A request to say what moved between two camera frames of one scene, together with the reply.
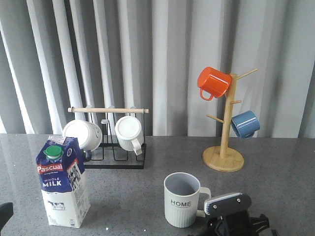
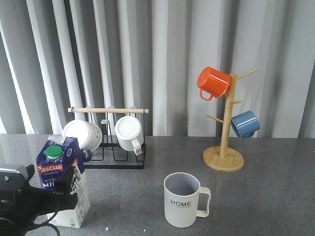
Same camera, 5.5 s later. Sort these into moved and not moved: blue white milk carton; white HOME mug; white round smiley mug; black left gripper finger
Moved: black left gripper finger
Not moved: white HOME mug; blue white milk carton; white round smiley mug
